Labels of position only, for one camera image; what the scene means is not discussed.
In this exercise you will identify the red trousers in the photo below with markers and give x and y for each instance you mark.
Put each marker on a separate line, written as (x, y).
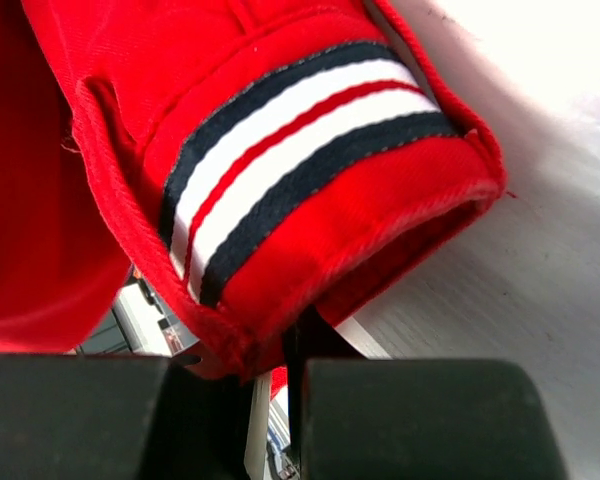
(249, 158)

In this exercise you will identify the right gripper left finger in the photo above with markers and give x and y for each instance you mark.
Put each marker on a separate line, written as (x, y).
(117, 417)

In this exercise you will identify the aluminium frame rail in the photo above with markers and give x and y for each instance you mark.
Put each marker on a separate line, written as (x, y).
(138, 322)

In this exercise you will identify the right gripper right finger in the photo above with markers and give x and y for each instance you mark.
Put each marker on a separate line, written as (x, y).
(352, 417)

